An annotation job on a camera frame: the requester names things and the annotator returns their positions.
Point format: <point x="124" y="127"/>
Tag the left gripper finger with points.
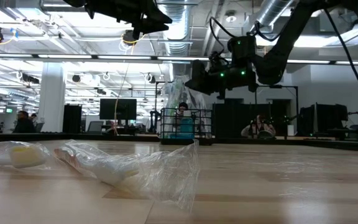
<point x="155" y="15"/>
<point x="149" y="29"/>

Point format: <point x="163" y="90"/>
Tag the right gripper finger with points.
<point x="199" y="70"/>
<point x="199" y="87"/>

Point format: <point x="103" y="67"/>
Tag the blue toothbrush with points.
<point x="201" y="109"/>
<point x="167" y="102"/>

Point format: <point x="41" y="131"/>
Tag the green toothbrush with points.
<point x="176" y="93"/>

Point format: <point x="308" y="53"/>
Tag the blue mouthwash bottle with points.
<point x="186" y="127"/>

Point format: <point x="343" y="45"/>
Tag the blue toothpaste tube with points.
<point x="176" y="136"/>

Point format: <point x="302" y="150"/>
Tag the red orange toothbrush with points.
<point x="110" y="169"/>

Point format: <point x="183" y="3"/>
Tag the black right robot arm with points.
<point x="278" y="59"/>

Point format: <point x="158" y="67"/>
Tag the person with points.
<point x="259" y="124"/>
<point x="183" y="106"/>
<point x="23" y="124"/>
<point x="34" y="117"/>

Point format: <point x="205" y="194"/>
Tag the black partition panel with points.
<point x="235" y="121"/>

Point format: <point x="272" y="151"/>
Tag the overhead light bar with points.
<point x="73" y="56"/>

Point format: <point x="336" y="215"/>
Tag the white cup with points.
<point x="290" y="130"/>

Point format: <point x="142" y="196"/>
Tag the black computer monitor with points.
<point x="118" y="109"/>

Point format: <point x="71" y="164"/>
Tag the white square pillar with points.
<point x="51" y="99"/>

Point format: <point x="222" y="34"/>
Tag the grey office chair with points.
<point x="95" y="127"/>

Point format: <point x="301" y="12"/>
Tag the black cabinet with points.
<point x="72" y="119"/>

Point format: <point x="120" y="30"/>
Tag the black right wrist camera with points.
<point x="242" y="49"/>

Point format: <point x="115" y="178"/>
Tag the silver ventilation duct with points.
<point x="175" y="49"/>
<point x="272" y="12"/>

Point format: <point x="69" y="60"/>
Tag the black gantry frame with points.
<point x="278" y="86"/>

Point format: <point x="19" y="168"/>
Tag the black aluminium table frame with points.
<point x="291" y="143"/>

